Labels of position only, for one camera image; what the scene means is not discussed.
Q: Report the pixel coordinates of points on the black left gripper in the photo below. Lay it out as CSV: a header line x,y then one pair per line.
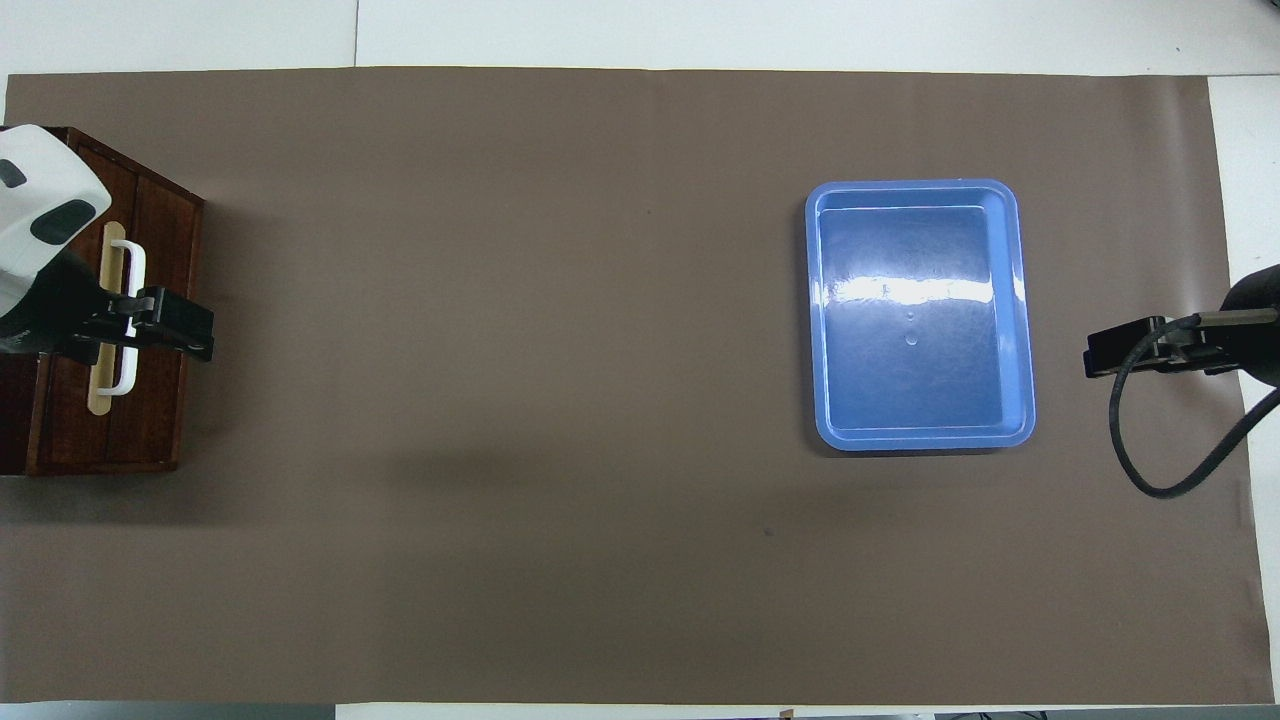
x,y
60,305

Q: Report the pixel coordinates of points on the wooden drawer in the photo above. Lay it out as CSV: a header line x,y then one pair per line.
x,y
68,430

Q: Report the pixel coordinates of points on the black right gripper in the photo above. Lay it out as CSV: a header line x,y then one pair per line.
x,y
1260,330

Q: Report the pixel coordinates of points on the dark wooden cabinet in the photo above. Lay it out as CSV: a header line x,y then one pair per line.
x,y
165,300

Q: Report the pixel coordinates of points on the blue plastic tray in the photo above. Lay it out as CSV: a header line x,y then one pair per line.
x,y
920,370

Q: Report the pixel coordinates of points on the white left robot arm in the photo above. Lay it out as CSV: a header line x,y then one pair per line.
x,y
45,190

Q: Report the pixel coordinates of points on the brown table mat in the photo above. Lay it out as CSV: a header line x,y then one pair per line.
x,y
550,400

